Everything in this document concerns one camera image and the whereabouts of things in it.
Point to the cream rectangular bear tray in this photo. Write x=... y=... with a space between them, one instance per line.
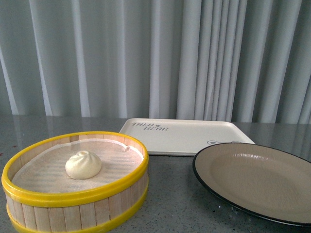
x=175 y=137

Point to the brown plate with black rim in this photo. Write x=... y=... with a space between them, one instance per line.
x=262 y=181

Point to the white steamer liner cloth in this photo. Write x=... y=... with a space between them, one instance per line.
x=46 y=172

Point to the white steamed bun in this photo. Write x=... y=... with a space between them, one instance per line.
x=83 y=165

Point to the yellow rimmed bamboo steamer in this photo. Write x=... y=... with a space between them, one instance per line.
x=96 y=210

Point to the grey pleated curtain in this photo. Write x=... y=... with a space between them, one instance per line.
x=223 y=60

